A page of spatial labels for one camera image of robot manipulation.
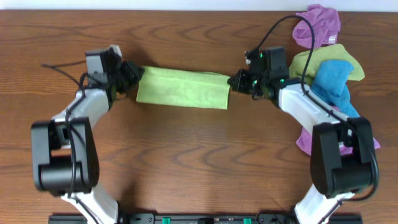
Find light green cloth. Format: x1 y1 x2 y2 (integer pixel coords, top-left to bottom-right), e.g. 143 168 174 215
136 66 229 110

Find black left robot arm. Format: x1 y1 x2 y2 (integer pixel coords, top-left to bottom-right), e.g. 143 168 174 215
30 61 144 223

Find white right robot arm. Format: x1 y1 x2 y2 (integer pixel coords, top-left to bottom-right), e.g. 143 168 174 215
228 70 379 223

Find blue cloth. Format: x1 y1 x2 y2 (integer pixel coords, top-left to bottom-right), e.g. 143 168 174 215
310 60 359 118

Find large purple cloth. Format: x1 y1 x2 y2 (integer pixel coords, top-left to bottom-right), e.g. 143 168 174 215
295 105 381 156

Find olive green cloth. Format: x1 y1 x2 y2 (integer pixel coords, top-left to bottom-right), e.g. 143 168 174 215
289 44 365 85

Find small purple cloth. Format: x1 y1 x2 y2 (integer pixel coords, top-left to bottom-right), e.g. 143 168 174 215
292 4 341 49

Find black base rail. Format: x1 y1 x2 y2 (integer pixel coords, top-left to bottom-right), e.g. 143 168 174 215
48 213 363 224

